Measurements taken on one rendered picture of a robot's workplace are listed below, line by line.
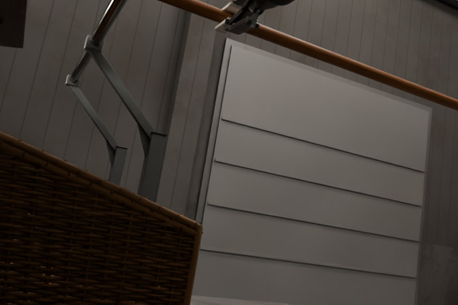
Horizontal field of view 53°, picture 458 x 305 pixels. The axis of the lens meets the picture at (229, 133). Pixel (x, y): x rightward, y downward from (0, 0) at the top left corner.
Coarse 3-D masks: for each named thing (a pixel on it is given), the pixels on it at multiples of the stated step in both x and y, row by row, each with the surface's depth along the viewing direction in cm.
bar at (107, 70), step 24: (120, 0) 94; (96, 48) 124; (72, 72) 158; (120, 96) 126; (96, 120) 170; (144, 120) 128; (144, 144) 128; (120, 168) 171; (144, 168) 127; (144, 192) 125
